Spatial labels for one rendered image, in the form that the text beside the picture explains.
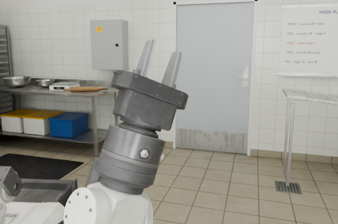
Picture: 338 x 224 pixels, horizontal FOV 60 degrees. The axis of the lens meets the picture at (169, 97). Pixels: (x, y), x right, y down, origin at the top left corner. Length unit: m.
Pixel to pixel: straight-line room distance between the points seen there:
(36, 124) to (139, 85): 4.21
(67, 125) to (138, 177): 3.89
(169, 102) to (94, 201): 0.17
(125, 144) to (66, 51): 4.53
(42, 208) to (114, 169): 0.36
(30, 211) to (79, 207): 0.33
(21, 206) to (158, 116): 0.44
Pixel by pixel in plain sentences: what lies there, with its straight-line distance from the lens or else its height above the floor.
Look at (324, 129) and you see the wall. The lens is 4.22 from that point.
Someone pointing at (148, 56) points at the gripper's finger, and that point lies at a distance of 0.44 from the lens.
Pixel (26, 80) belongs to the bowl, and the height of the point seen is 0.98.
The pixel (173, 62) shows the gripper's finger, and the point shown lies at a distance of 0.46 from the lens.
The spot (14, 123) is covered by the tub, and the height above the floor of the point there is 0.37.
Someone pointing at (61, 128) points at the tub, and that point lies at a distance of 4.35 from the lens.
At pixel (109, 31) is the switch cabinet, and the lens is 4.29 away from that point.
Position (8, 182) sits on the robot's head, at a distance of 0.65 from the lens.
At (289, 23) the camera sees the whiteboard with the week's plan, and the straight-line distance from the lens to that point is 4.02.
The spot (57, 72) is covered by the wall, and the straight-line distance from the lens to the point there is 5.03.
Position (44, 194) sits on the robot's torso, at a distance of 0.81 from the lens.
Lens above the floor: 1.46
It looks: 9 degrees down
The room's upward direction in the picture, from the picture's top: straight up
